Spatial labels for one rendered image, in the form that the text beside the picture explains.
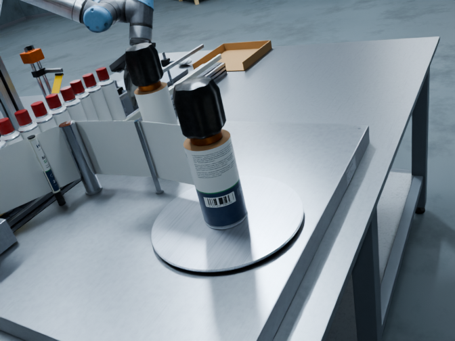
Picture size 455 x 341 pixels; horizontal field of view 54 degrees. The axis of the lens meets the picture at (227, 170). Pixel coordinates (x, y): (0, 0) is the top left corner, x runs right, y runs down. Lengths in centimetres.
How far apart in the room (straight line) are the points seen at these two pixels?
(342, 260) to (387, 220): 109
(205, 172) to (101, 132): 36
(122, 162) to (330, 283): 56
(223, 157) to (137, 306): 29
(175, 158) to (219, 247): 25
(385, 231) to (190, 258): 118
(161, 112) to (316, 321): 66
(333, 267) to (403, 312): 106
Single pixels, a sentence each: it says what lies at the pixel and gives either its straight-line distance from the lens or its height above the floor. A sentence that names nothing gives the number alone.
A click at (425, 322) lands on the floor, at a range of 186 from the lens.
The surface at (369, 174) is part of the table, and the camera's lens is 109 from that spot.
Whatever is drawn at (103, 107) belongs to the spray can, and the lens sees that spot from 143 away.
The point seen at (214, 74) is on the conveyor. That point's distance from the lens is 188.
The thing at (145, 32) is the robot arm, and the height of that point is 114.
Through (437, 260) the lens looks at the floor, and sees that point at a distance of 210.
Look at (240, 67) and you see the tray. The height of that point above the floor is 83.
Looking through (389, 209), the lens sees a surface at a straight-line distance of 200.
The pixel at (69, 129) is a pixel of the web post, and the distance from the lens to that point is 110.
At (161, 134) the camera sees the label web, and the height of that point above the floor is 104.
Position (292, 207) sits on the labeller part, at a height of 89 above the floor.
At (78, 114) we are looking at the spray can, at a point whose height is 101.
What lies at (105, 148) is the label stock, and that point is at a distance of 110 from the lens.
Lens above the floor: 141
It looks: 29 degrees down
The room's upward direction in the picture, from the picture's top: 13 degrees counter-clockwise
